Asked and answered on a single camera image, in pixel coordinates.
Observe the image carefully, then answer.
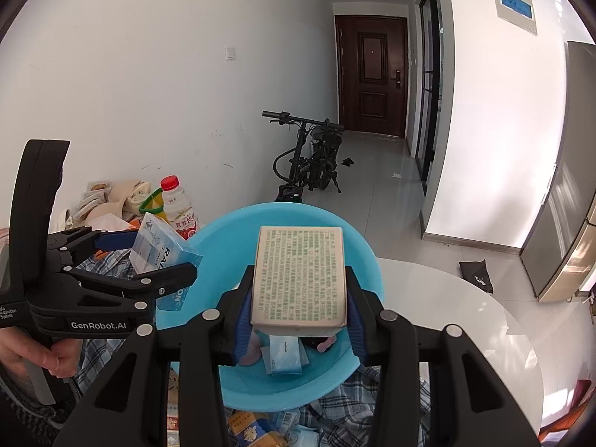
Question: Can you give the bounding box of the black-framed glass door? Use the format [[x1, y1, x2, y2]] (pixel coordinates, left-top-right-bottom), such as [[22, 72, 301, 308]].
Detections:
[[416, 0, 445, 182]]

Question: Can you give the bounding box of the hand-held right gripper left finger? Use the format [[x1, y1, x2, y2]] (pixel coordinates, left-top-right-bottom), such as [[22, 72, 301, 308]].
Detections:
[[51, 265, 257, 447]]

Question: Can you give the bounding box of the blue gold cigarette box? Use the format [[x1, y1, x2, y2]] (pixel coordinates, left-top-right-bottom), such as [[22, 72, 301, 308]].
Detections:
[[227, 410, 290, 447]]

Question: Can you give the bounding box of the black electric bike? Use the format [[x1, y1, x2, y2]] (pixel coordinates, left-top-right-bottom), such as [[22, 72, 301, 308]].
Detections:
[[261, 111, 346, 206]]

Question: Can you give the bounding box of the blue plastic basin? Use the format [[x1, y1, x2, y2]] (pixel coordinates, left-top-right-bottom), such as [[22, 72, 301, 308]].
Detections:
[[155, 202, 383, 411]]

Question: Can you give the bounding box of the black bag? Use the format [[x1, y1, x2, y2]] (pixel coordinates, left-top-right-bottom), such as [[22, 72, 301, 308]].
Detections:
[[459, 259, 495, 295]]

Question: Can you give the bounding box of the green yellow plastic item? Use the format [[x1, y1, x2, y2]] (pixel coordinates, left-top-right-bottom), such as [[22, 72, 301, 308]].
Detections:
[[139, 188, 167, 224]]

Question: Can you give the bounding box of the pale blue tissue pack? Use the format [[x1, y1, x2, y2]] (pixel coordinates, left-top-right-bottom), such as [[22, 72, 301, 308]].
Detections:
[[261, 335, 304, 376]]

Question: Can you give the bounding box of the person's left hand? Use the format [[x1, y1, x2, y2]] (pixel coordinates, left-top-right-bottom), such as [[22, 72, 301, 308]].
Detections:
[[0, 330, 87, 381]]

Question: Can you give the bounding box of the pile of beige packets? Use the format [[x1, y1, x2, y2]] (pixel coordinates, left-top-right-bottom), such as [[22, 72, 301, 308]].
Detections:
[[65, 178, 155, 231]]

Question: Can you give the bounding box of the blue tissue packet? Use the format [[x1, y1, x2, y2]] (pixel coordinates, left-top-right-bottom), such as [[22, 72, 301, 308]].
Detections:
[[128, 213, 204, 313]]

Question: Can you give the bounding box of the dark brown entrance door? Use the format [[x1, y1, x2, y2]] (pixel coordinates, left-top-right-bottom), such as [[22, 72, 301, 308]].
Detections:
[[334, 15, 409, 139]]

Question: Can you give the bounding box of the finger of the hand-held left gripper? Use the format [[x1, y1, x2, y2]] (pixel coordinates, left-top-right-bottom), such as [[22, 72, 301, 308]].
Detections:
[[28, 262, 199, 314], [47, 225, 143, 266]]

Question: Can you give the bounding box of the blue plaid cloth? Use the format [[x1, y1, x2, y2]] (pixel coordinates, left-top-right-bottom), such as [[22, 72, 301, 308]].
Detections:
[[77, 247, 431, 447]]

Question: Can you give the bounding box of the pink pad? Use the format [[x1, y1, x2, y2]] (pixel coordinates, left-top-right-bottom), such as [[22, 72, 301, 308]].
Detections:
[[241, 328, 267, 367]]

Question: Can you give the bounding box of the red-capped milk drink bottle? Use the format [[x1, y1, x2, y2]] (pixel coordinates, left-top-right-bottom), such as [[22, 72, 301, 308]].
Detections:
[[161, 175, 200, 240]]

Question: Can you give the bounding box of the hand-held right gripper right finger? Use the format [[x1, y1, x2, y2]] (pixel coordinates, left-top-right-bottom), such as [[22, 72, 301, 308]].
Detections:
[[343, 265, 543, 447]]

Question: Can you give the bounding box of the beige green-print box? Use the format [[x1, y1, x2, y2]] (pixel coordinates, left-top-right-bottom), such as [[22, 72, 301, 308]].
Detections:
[[250, 226, 349, 337]]

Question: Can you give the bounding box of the blue wall picture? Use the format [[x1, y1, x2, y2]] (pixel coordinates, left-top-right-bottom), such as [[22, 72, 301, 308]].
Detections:
[[498, 0, 533, 18]]

